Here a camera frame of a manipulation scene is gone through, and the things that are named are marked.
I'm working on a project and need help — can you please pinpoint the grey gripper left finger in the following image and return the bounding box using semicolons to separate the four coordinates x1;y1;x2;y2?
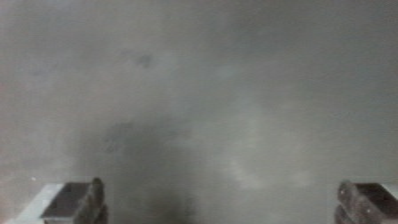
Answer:
6;177;109;224

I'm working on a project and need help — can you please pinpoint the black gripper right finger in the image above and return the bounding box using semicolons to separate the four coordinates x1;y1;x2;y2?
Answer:
334;181;398;224

